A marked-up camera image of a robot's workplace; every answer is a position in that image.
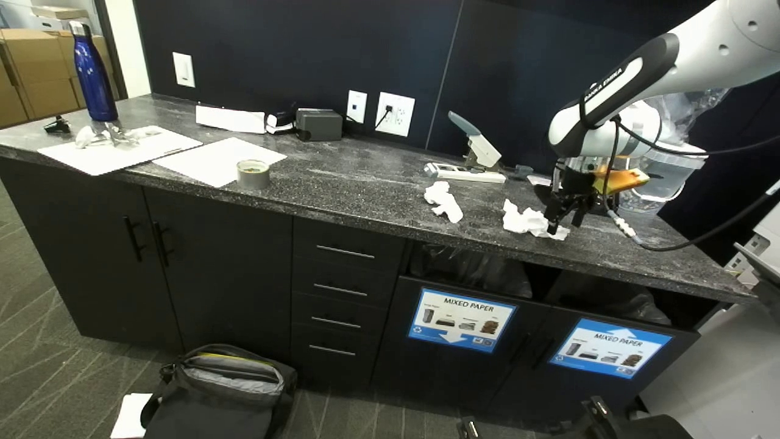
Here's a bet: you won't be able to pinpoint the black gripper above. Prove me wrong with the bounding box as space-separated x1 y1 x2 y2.
544 160 598 235

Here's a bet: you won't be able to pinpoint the paper pile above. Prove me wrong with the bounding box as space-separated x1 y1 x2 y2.
503 199 570 241

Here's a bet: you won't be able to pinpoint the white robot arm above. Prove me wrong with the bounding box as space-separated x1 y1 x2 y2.
544 0 780 231

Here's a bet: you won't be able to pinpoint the right mixed paper bin sign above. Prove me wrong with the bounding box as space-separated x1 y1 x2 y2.
551 316 672 381

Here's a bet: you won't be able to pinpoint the mixed paper bin sign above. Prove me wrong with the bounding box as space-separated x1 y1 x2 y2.
551 316 672 381
408 288 517 353

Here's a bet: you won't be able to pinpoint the left mixed paper bin sign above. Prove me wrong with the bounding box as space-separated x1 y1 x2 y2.
408 288 517 353

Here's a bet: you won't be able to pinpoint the clear plastic container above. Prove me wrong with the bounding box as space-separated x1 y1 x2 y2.
627 92 710 205

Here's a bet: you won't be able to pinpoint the small crumpled paper left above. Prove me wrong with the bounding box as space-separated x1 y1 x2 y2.
423 181 462 225

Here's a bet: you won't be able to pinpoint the white marker pen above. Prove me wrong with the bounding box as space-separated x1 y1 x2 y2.
423 163 508 182

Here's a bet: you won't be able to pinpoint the black drawer stack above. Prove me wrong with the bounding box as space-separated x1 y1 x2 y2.
293 219 401 390

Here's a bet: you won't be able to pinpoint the black power adapter box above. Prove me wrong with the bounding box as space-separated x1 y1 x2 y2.
295 108 344 142

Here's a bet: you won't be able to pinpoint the grey tape roll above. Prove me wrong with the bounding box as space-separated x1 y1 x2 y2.
237 159 271 182

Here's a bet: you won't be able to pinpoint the white paper sheet right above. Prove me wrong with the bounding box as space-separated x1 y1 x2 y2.
158 137 283 187

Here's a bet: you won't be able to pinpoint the white paper sheet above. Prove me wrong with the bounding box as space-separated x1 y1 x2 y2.
41 124 197 176
158 137 283 187

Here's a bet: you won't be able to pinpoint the white power strip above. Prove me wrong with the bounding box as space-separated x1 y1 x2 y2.
196 105 272 135

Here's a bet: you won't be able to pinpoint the grey black backpack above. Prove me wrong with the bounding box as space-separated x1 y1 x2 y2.
141 345 298 439

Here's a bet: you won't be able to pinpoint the black cabinet doors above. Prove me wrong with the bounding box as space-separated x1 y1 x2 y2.
2 160 293 358

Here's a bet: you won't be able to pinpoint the white paper sheet left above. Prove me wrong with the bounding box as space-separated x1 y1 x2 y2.
41 124 197 176

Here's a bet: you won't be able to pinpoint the blue water bottle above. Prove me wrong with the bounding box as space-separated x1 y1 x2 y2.
69 19 116 121

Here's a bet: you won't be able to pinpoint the small black object on counter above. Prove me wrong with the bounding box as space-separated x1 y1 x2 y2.
44 115 74 138

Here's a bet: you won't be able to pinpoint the cardboard box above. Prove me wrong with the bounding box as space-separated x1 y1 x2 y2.
0 29 80 126

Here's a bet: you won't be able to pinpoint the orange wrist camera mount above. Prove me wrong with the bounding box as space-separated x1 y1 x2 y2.
592 165 649 195

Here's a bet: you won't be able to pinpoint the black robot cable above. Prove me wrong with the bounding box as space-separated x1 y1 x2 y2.
575 96 780 254

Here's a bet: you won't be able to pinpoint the white wall socket with plug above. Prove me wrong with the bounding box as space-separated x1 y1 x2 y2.
375 92 414 137

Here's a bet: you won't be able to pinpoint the white wall outlet plate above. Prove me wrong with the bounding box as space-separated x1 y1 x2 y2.
345 91 367 124

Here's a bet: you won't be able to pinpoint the white light switch plate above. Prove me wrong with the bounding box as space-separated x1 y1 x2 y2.
174 51 196 88

